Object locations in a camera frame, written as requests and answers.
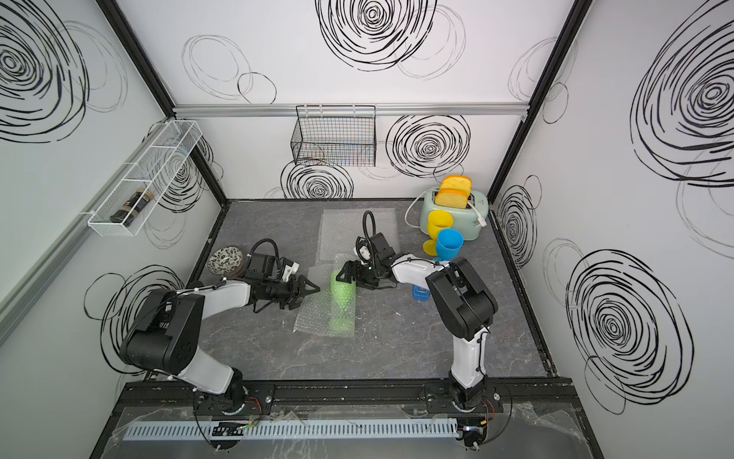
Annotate rear yellow toast slice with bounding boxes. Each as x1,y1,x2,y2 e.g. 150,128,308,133
440,175,472,196

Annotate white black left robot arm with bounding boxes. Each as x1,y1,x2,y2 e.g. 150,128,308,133
118,275,320,412

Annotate front yellow toast slice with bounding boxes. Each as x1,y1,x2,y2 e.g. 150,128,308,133
434,189,469,210

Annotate blue plastic wine glass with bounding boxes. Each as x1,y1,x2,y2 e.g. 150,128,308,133
436,229,464,261

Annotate black corrugated left cable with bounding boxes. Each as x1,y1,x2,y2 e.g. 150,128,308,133
248,237,282,271

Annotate aluminium wall rail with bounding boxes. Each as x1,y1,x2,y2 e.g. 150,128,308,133
173,101,529,119

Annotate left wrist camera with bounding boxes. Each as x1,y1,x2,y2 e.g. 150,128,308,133
281,257,300,281

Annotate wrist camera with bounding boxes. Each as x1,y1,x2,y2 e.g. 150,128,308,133
281,257,300,281
355,236,372,264

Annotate patterned small bowl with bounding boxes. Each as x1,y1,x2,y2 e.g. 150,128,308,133
206,246,245,277

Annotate white wire wall shelf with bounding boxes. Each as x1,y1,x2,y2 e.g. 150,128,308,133
87,119,203,237

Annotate dark item in shelf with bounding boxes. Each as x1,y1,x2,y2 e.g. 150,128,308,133
109,189,153,227

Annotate white slotted cable duct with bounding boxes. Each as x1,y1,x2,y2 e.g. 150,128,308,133
122,419,459,443

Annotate green plastic wine glass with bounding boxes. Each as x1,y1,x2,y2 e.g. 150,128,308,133
328,271,357,338

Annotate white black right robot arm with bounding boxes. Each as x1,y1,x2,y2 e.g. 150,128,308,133
335,229,498,412

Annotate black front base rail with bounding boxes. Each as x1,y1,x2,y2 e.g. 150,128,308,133
115,377,577,415

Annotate blue tape dispenser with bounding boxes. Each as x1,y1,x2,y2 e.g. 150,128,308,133
412,286,431,301

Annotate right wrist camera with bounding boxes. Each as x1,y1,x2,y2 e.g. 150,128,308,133
355,236,372,264

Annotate black wire wall basket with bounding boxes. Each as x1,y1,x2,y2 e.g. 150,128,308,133
290,115,378,166

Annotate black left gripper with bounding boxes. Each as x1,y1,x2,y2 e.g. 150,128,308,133
263,274,320,309

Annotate yellow toast slice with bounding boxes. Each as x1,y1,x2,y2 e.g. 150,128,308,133
434,189,469,210
440,175,472,196

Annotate mint green toaster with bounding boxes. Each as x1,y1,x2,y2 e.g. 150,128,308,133
419,187,489,241

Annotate yellow plastic wine glass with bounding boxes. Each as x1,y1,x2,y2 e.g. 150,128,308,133
422,210,454,257

